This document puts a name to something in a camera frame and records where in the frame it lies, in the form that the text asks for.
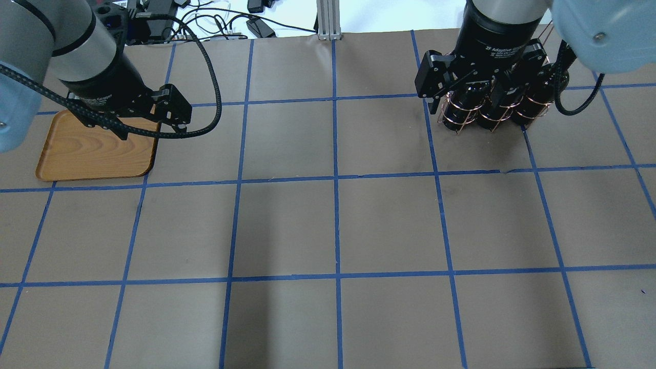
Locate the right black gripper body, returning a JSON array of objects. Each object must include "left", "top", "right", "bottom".
[{"left": 442, "top": 6, "right": 547, "bottom": 83}]

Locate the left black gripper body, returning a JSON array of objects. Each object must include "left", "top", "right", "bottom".
[{"left": 66, "top": 55, "right": 167, "bottom": 128}]

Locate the dark glass wine bottle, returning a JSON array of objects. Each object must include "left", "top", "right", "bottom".
[{"left": 475, "top": 83, "right": 519, "bottom": 131}]

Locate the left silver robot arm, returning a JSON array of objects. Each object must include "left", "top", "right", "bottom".
[{"left": 2, "top": 1, "right": 191, "bottom": 152}]

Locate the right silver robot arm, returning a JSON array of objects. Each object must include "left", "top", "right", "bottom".
[{"left": 415, "top": 1, "right": 655, "bottom": 99}]

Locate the dark wine bottle in basket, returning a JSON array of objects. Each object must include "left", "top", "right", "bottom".
[{"left": 440, "top": 81, "right": 490, "bottom": 133}]

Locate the wooden tray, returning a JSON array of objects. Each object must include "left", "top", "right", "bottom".
[{"left": 35, "top": 111, "right": 158, "bottom": 181}]

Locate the black power adapter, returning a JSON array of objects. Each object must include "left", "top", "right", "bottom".
[{"left": 246, "top": 18, "right": 277, "bottom": 39}]

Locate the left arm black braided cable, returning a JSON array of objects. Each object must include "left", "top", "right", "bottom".
[{"left": 0, "top": 13, "right": 223, "bottom": 140}]

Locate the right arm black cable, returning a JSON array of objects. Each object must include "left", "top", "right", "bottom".
[{"left": 552, "top": 41, "right": 607, "bottom": 116}]

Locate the copper wire bottle basket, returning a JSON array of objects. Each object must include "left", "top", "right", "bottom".
[{"left": 437, "top": 23, "right": 556, "bottom": 135}]

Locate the aluminium frame post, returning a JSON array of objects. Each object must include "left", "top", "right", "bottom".
[{"left": 316, "top": 0, "right": 342, "bottom": 40}]

